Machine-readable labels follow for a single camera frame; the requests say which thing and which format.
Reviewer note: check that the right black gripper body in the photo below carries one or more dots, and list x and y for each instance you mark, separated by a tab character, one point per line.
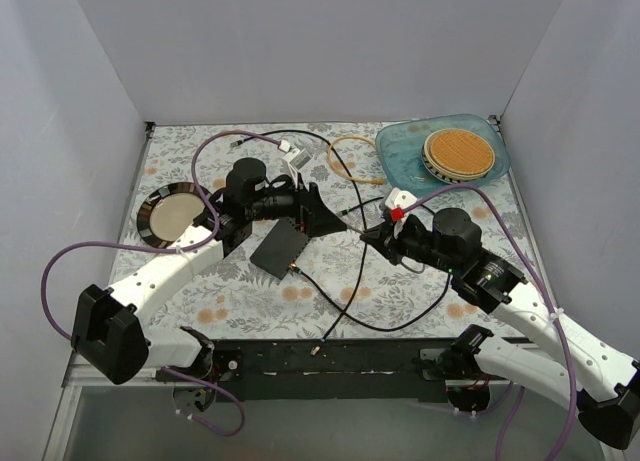
393	241

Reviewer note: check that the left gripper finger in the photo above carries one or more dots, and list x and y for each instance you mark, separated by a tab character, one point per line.
325	223
313	202

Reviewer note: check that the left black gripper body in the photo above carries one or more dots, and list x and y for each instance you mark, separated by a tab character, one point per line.
307	209

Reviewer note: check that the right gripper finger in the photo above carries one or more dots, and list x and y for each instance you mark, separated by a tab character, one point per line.
389	229
376	239

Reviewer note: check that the black network switch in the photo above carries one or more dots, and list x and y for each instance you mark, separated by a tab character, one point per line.
279	249

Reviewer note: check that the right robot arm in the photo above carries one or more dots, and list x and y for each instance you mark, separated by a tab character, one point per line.
578	370

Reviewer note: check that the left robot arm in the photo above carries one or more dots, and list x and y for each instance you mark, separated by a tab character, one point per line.
111	325

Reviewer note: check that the floral tablecloth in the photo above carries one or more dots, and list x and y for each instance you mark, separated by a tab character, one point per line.
234	299

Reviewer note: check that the black rimmed plate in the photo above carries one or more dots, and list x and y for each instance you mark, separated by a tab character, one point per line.
167	212

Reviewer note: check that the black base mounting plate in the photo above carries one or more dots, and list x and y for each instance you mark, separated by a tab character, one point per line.
378	368

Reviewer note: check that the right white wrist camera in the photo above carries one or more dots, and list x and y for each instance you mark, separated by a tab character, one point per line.
396	203

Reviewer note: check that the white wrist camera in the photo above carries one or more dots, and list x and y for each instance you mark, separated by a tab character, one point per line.
396	203
294	159

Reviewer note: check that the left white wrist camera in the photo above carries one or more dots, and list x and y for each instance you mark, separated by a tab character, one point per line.
294	159

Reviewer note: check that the aluminium frame rail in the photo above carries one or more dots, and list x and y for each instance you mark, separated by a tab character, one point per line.
96	420

